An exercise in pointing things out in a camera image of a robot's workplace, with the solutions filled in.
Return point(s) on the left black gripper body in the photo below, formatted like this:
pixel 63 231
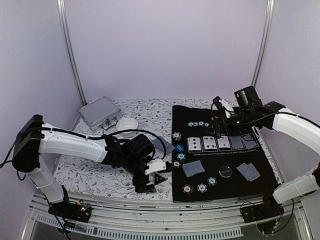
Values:
pixel 137 181

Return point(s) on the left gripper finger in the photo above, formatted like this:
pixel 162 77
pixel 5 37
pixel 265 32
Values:
pixel 145 189
pixel 153 179

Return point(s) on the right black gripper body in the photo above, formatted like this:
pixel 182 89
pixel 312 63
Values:
pixel 246 120

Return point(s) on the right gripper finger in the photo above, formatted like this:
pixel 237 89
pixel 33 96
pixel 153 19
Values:
pixel 210 129
pixel 217 130

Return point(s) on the triangular all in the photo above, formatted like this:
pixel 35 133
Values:
pixel 158 179

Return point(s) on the green 50 chip row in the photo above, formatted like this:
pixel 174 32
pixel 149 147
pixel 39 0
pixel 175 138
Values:
pixel 195 124

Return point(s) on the four of clubs card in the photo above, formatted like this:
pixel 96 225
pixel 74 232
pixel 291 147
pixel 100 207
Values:
pixel 209 144

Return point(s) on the three of spades card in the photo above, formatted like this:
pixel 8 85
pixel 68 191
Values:
pixel 194 144

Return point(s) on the community card face down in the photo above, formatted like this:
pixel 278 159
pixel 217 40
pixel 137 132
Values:
pixel 249 141
pixel 236 143

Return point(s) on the red 100 chip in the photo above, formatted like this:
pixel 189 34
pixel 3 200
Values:
pixel 176 164
pixel 187 189

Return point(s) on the dealt card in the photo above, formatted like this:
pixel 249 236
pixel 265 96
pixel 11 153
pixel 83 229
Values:
pixel 248 173
pixel 158 145

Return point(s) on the blue small blind button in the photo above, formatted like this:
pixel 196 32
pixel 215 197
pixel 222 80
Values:
pixel 179 148

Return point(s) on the clear round dealer button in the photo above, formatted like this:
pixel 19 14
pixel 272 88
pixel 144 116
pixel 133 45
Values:
pixel 225 171

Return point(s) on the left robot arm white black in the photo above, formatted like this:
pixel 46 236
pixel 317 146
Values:
pixel 37 138

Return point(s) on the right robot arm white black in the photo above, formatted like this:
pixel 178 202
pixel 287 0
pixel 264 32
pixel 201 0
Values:
pixel 275 116

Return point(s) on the black poker mat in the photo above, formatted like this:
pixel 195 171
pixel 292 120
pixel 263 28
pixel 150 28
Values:
pixel 235 186

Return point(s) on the white bowl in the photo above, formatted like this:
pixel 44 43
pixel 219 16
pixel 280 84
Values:
pixel 127 124

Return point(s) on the grey box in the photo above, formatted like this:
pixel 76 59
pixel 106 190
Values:
pixel 100 114

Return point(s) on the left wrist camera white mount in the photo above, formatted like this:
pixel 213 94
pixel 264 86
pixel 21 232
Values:
pixel 157 165

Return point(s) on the front aluminium rail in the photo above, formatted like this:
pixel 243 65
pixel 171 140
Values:
pixel 136 219

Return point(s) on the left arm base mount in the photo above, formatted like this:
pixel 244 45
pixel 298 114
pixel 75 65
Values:
pixel 79 211

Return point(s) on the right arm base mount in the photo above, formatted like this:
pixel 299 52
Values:
pixel 252 212

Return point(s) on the right aluminium frame post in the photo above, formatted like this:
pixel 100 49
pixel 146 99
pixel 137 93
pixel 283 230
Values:
pixel 267 24

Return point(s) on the aluminium frame post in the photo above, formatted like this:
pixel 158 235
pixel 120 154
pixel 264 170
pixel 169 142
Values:
pixel 267 24
pixel 62 13

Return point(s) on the left aluminium frame post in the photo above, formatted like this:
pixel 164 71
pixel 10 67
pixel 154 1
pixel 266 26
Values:
pixel 62 13

